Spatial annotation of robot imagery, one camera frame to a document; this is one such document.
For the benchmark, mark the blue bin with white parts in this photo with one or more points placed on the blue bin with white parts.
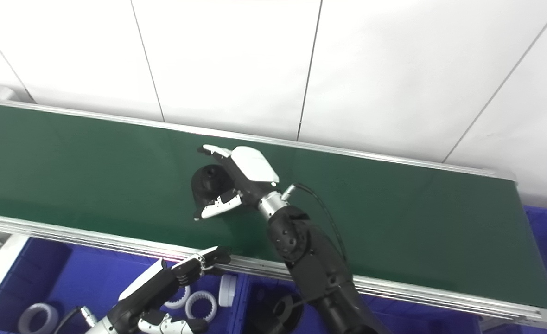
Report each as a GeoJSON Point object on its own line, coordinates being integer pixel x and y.
{"type": "Point", "coordinates": [79, 278]}

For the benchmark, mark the white round disc part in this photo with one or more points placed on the white round disc part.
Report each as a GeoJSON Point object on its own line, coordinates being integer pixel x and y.
{"type": "Point", "coordinates": [227, 290]}

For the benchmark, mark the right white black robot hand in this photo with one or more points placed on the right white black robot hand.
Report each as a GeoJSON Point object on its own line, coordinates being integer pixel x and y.
{"type": "Point", "coordinates": [252, 169]}

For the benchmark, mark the green conveyor belt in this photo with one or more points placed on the green conveyor belt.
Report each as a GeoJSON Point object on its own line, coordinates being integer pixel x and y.
{"type": "Point", "coordinates": [92, 176]}

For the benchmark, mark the blue bin with black parts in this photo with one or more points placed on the blue bin with black parts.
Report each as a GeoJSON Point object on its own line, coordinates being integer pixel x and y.
{"type": "Point", "coordinates": [417, 320]}

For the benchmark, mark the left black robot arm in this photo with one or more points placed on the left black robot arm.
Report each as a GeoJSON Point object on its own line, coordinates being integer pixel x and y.
{"type": "Point", "coordinates": [99, 329]}

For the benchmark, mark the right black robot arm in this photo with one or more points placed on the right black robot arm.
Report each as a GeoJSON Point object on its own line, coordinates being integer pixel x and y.
{"type": "Point", "coordinates": [310, 260]}

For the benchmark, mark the black cylindrical machined part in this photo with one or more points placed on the black cylindrical machined part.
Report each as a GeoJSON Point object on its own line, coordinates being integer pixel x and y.
{"type": "Point", "coordinates": [273, 320]}
{"type": "Point", "coordinates": [208, 183]}

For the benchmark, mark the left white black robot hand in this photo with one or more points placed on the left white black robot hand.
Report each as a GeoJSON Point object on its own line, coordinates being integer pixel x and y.
{"type": "Point", "coordinates": [148, 292]}

